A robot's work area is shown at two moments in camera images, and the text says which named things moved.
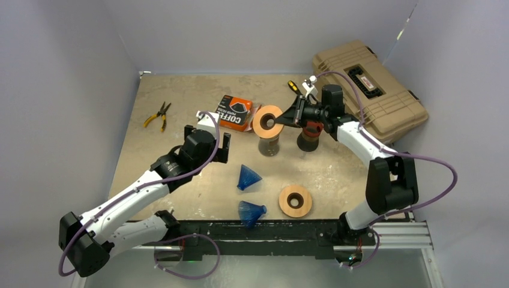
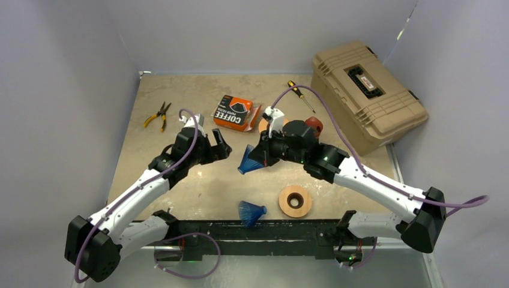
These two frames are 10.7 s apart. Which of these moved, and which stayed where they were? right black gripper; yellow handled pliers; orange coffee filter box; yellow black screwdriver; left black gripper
Moved: right black gripper
Stayed: yellow handled pliers; yellow black screwdriver; orange coffee filter box; left black gripper
